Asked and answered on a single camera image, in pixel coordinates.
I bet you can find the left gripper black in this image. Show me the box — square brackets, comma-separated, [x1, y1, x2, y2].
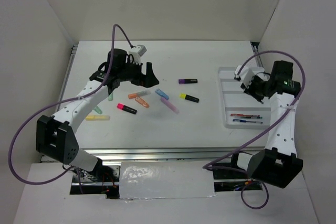
[118, 58, 159, 88]

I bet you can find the green pen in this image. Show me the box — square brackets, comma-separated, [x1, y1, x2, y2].
[243, 115, 263, 119]

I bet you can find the red pen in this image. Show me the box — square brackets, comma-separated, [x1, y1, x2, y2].
[230, 113, 258, 118]

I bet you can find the blue pen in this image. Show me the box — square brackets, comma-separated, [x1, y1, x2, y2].
[233, 119, 263, 124]

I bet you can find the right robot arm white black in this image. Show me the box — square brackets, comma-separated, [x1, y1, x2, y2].
[229, 61, 303, 188]

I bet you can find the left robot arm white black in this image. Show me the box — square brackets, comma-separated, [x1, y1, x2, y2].
[36, 45, 159, 182]

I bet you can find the blue translucent highlighter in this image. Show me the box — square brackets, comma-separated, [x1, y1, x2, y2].
[155, 89, 169, 100]

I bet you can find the orange translucent highlighter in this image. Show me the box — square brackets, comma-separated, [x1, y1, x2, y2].
[135, 97, 150, 108]

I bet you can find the orange grey highlighter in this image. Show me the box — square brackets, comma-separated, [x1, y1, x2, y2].
[128, 90, 151, 99]

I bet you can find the pink translucent highlighter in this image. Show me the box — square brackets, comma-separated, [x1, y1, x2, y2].
[160, 97, 179, 114]

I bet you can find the white compartment tray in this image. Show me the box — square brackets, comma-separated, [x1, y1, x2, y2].
[218, 67, 271, 130]

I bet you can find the purple black highlighter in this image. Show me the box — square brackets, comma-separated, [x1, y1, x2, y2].
[178, 79, 198, 84]

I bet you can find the yellow black highlighter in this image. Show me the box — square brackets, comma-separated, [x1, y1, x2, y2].
[180, 93, 200, 103]

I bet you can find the pink black highlighter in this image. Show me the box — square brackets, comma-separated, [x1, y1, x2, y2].
[117, 103, 137, 114]

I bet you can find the pale yellow highlighter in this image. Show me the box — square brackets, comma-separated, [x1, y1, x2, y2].
[85, 115, 110, 121]

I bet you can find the white foil cover panel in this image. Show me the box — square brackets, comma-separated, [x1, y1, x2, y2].
[119, 161, 215, 199]

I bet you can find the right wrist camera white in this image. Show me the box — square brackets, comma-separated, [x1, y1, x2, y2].
[234, 65, 259, 90]

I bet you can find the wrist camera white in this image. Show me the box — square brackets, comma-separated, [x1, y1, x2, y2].
[129, 45, 147, 65]
[234, 65, 259, 90]

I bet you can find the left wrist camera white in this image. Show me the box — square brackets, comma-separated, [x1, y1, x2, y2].
[129, 45, 147, 65]

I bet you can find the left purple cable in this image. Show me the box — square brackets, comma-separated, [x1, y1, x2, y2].
[8, 24, 135, 195]

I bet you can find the aluminium frame rail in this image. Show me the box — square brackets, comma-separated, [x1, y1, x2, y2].
[40, 147, 263, 163]

